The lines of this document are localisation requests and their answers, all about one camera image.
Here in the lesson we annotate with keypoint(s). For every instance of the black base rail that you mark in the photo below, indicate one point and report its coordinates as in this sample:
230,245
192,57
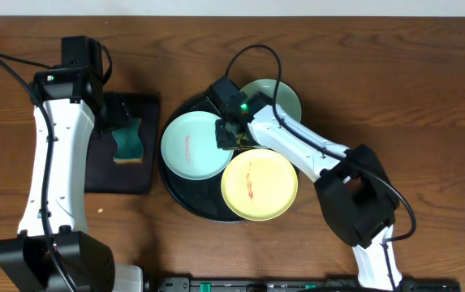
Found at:
183,284

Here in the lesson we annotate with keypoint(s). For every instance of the round black serving tray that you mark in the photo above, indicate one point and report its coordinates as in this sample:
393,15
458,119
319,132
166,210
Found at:
202,198

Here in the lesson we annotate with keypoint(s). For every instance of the yellow plate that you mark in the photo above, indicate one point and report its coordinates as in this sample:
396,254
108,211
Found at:
259,185

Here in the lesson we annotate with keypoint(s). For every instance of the green yellow sponge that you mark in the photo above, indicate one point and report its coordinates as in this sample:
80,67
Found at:
129,146

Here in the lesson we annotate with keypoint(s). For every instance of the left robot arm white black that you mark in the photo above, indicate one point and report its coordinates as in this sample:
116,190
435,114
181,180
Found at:
53,250

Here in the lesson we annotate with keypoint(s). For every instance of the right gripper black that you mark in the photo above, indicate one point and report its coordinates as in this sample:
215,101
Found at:
221,142

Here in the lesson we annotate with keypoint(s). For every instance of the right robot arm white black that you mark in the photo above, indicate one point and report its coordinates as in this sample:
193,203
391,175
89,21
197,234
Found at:
356,197

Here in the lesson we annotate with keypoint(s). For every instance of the pale green plate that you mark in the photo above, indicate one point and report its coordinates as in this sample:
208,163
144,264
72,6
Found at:
287,100

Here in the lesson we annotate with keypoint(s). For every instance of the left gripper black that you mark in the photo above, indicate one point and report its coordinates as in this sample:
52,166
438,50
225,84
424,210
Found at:
118,115

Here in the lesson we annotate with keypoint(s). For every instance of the light blue plate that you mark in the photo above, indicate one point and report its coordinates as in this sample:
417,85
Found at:
189,147

